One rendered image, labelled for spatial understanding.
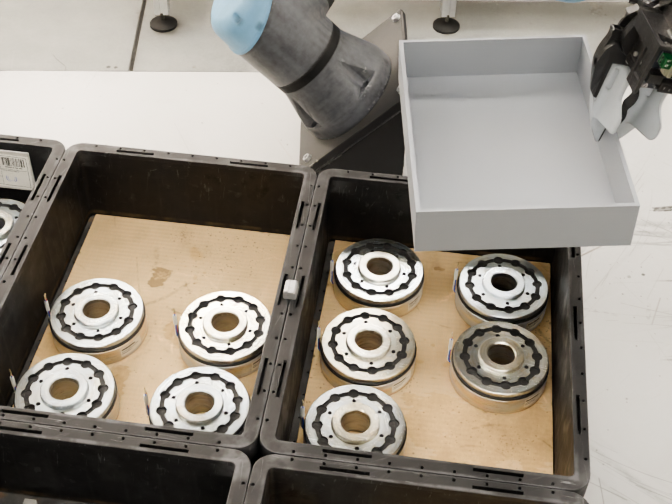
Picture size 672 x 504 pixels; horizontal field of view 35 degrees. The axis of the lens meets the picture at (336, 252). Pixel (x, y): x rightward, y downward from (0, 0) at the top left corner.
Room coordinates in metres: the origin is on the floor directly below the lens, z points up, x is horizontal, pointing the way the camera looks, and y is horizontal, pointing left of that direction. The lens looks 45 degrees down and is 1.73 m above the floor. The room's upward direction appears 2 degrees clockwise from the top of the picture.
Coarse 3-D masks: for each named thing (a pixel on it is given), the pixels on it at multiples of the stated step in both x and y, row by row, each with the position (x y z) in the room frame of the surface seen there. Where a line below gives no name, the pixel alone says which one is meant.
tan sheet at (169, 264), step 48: (96, 240) 0.92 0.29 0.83; (144, 240) 0.92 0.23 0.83; (192, 240) 0.92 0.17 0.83; (240, 240) 0.92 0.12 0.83; (288, 240) 0.92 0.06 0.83; (144, 288) 0.84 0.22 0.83; (192, 288) 0.84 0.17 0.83; (240, 288) 0.84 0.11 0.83; (48, 336) 0.76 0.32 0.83; (144, 384) 0.70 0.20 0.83
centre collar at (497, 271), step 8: (488, 272) 0.84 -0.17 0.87; (496, 272) 0.84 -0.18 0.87; (504, 272) 0.85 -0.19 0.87; (512, 272) 0.85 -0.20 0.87; (488, 280) 0.83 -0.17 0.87; (520, 280) 0.83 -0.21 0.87; (488, 288) 0.82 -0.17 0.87; (520, 288) 0.82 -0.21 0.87; (496, 296) 0.81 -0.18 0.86; (504, 296) 0.81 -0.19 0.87; (512, 296) 0.81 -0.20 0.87
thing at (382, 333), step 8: (352, 328) 0.75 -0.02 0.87; (360, 328) 0.75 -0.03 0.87; (368, 328) 0.75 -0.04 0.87; (376, 328) 0.76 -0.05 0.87; (384, 328) 0.76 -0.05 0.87; (352, 336) 0.74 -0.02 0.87; (384, 336) 0.74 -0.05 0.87; (352, 344) 0.73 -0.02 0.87; (384, 344) 0.73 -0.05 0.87; (352, 352) 0.72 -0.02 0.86; (360, 352) 0.72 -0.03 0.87; (368, 352) 0.72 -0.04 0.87; (376, 352) 0.72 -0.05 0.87; (384, 352) 0.72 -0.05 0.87
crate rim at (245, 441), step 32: (64, 160) 0.95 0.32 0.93; (160, 160) 0.95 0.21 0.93; (192, 160) 0.95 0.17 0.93; (224, 160) 0.95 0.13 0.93; (32, 224) 0.84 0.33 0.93; (288, 256) 0.80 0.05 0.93; (0, 288) 0.74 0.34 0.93; (256, 384) 0.63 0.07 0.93; (0, 416) 0.58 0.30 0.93; (32, 416) 0.58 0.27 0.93; (64, 416) 0.58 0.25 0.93; (256, 416) 0.59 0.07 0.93; (256, 448) 0.56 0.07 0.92
